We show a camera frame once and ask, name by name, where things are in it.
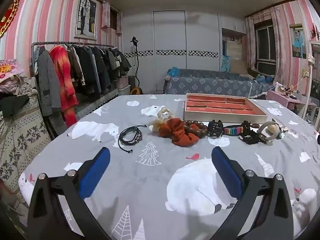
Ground black cord bracelet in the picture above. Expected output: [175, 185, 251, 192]
[118, 125, 143, 153]

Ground couple wall photo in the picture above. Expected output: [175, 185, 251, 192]
[289, 24, 307, 59]

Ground cream beaded hair tie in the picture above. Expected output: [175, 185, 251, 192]
[149, 107, 175, 132]

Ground white wardrobe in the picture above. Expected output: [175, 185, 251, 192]
[121, 10, 247, 93]

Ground pink paper decoration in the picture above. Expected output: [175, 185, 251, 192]
[0, 59, 24, 80]

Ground framed wedding wall poster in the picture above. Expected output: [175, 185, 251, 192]
[75, 0, 98, 40]

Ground grey quilted coat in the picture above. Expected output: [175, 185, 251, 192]
[36, 47, 62, 117]

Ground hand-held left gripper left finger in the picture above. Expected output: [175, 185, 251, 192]
[27, 147, 111, 240]

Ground red flower wall ornament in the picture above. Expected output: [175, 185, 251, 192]
[311, 22, 320, 40]

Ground cream and teal hair clip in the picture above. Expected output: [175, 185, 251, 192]
[265, 126, 283, 140]

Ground brown wooden bead bracelet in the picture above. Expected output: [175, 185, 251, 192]
[182, 120, 209, 138]

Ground short pink curtain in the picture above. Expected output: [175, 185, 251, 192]
[101, 0, 110, 28]
[116, 11, 123, 34]

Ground grey floral cloth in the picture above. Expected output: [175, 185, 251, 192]
[0, 95, 54, 198]

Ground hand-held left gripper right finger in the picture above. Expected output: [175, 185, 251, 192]
[209, 146, 294, 240]

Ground pink desk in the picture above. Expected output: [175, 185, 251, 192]
[266, 90, 317, 110]

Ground orange scrunchie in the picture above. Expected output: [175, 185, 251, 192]
[159, 118, 200, 147]

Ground orange red coat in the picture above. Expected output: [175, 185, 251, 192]
[49, 45, 79, 128]

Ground blue plush toy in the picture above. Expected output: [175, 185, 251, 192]
[255, 74, 274, 83]

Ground black hair claw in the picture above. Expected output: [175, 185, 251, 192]
[207, 120, 224, 139]

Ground garment steamer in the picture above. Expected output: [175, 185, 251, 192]
[130, 36, 143, 95]

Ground white standing frame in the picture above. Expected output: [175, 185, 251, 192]
[301, 40, 320, 125]

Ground pile of clothes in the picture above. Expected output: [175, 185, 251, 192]
[0, 76, 38, 118]

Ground metal clothes rack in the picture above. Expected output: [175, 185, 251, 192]
[30, 41, 119, 98]

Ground grey polar bear bedsheet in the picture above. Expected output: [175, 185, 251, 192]
[17, 94, 320, 240]

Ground small high window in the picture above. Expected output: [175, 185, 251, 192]
[110, 7, 117, 30]

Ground sofa with blue patterned cover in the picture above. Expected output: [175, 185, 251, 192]
[164, 67, 275, 98]

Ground large window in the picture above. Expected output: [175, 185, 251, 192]
[254, 19, 277, 77]

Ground pink floral curtain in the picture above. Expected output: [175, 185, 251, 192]
[245, 16, 257, 69]
[271, 6, 285, 83]

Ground rainbow watch strap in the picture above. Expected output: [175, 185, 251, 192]
[223, 125, 244, 135]

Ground hanging blue and cream cloths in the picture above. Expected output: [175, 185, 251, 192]
[220, 36, 247, 73]

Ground white strap watch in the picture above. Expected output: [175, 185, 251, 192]
[257, 121, 278, 143]

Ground stacked plastic storage boxes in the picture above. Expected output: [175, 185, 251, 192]
[117, 76, 132, 97]

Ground row of dark jackets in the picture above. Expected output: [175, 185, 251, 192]
[66, 44, 132, 95]

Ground black scrunchie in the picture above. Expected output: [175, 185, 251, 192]
[239, 120, 267, 145]

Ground red lined jewelry tray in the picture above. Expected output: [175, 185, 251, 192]
[183, 93, 268, 124]

